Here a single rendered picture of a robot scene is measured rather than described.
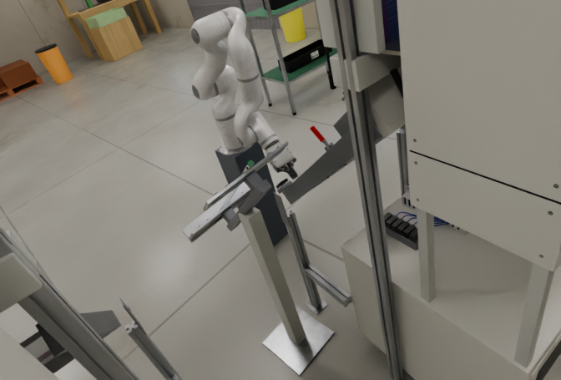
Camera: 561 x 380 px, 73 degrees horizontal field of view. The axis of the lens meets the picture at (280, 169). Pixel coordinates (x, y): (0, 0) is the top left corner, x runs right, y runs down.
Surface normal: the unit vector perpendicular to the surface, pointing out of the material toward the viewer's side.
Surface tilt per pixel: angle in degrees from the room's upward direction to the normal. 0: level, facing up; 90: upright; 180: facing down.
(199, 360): 0
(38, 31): 90
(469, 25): 90
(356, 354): 0
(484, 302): 0
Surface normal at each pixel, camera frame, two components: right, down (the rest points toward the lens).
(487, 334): -0.24, -0.80
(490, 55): -0.77, 0.50
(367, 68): 0.59, 0.33
